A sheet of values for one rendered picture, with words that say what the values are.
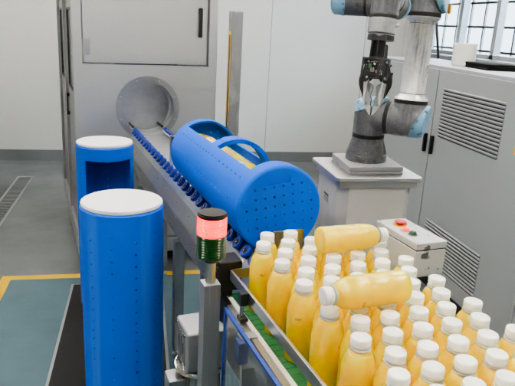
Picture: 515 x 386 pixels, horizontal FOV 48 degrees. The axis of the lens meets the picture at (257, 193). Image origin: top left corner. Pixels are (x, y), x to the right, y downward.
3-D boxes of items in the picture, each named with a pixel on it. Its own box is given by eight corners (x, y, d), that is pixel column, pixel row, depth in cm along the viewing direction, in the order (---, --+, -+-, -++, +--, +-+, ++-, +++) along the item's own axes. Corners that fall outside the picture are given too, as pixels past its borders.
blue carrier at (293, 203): (234, 175, 265) (229, 114, 256) (321, 243, 187) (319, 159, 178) (173, 184, 256) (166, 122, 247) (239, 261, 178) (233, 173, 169)
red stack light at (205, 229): (221, 227, 126) (221, 210, 125) (231, 237, 120) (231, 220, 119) (193, 230, 124) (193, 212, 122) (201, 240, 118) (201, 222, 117)
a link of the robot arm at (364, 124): (357, 127, 219) (361, 92, 214) (392, 132, 213) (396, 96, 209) (347, 133, 208) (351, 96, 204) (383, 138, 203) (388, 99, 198)
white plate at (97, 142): (64, 139, 288) (64, 142, 289) (97, 148, 272) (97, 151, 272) (110, 133, 309) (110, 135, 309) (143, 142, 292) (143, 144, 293)
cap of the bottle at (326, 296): (324, 294, 118) (316, 296, 117) (329, 281, 116) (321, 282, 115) (332, 309, 115) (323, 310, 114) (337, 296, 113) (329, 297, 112)
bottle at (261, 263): (247, 302, 159) (250, 243, 154) (272, 303, 159) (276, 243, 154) (247, 315, 153) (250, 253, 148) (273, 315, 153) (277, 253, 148)
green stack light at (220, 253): (221, 249, 127) (221, 227, 126) (230, 260, 122) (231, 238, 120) (192, 251, 125) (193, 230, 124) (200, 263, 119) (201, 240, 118)
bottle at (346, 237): (326, 230, 142) (387, 224, 148) (313, 224, 149) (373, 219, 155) (325, 256, 143) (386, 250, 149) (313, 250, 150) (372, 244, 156)
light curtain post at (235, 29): (227, 302, 351) (239, 11, 303) (231, 306, 346) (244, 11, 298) (218, 303, 349) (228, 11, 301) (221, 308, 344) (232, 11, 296)
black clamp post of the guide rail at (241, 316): (244, 316, 152) (245, 289, 149) (247, 322, 149) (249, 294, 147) (236, 317, 151) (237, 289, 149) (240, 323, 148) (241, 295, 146)
